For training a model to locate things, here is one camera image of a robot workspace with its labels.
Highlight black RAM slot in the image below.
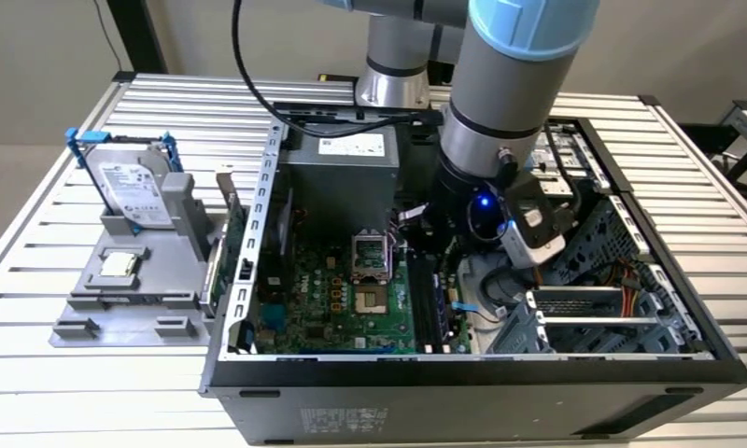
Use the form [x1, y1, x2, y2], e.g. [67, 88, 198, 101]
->
[416, 260, 438, 352]
[423, 260, 443, 352]
[410, 260, 430, 352]

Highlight metal socket cover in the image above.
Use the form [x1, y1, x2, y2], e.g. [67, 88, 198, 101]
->
[351, 228, 392, 281]

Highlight grey power supply unit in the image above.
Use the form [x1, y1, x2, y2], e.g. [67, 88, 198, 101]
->
[279, 130, 402, 234]

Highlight silver drive cage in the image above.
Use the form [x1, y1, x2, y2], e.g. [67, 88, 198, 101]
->
[533, 119, 602, 200]

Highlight grey disk bay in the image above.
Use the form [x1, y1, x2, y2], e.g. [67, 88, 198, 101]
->
[490, 284, 703, 355]

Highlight CPU socket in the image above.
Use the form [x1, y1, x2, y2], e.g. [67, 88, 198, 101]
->
[355, 285, 392, 315]

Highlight green motherboard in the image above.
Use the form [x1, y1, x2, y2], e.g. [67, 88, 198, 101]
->
[252, 240, 475, 355]

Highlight blue expansion slot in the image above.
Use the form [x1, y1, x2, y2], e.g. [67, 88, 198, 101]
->
[298, 343, 395, 355]

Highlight blue chip heatsink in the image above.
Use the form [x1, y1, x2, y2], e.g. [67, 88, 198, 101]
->
[260, 302, 287, 329]

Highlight black PC case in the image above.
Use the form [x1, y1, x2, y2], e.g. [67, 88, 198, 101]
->
[196, 100, 747, 447]

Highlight green graphics card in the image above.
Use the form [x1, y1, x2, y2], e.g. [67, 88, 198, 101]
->
[202, 162, 251, 323]

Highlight aluminium side table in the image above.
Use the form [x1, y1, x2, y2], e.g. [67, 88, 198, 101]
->
[713, 99, 747, 209]

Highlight grey parts rack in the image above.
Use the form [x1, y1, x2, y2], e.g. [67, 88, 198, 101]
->
[48, 172, 218, 349]

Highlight hard disk in blue carrier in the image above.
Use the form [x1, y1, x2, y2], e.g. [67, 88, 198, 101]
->
[65, 128, 185, 234]

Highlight silver CPU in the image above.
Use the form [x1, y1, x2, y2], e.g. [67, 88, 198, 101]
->
[99, 251, 140, 277]

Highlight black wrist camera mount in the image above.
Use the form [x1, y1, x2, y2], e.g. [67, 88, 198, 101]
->
[505, 175, 579, 234]

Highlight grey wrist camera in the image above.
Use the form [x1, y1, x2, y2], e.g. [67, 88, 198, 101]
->
[501, 222, 569, 271]

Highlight purple white wire bundle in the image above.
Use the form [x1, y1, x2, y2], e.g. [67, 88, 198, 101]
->
[388, 218, 416, 245]

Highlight black cable loop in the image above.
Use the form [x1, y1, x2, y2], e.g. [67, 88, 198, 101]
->
[479, 269, 531, 319]

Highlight red yellow wire bundle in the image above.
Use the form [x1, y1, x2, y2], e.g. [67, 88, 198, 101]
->
[599, 259, 643, 319]

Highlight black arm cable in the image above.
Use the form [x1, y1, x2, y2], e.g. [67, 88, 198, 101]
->
[231, 0, 447, 137]

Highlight black post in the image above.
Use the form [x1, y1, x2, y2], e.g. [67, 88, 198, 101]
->
[107, 0, 171, 76]

